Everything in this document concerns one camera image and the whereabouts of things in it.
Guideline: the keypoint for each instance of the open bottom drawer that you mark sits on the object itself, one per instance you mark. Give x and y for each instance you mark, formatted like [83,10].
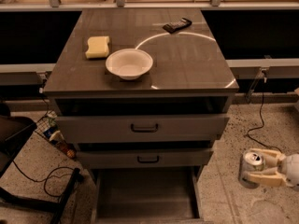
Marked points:
[147,196]

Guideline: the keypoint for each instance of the yellow sponge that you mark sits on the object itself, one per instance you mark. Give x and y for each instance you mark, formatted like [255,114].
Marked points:
[97,47]

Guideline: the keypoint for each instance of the black remote control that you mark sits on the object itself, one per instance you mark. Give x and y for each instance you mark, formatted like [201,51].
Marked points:
[175,26]

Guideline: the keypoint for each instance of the middle grey drawer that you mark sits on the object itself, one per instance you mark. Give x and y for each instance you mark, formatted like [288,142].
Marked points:
[145,158]

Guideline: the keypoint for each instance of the grey drawer cabinet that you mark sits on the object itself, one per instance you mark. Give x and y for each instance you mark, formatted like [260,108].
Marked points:
[142,94]

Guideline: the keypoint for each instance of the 7up soda can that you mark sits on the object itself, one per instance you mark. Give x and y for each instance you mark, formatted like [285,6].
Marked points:
[250,161]

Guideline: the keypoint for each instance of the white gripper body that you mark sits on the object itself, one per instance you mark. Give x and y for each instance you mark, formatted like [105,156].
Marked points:
[291,168]

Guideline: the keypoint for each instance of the white bowl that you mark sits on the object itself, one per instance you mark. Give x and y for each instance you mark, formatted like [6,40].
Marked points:
[129,64]

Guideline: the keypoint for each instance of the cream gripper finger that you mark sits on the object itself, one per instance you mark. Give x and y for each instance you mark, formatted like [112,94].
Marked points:
[268,177]
[272,158]

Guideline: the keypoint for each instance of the wire basket with items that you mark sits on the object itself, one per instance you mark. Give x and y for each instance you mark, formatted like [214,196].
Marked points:
[48,129]

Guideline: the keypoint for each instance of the top grey drawer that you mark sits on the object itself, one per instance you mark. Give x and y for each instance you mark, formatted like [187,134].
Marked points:
[161,128]

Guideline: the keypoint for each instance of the grey drawer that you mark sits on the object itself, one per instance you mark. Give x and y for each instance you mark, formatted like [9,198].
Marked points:
[161,128]
[145,158]

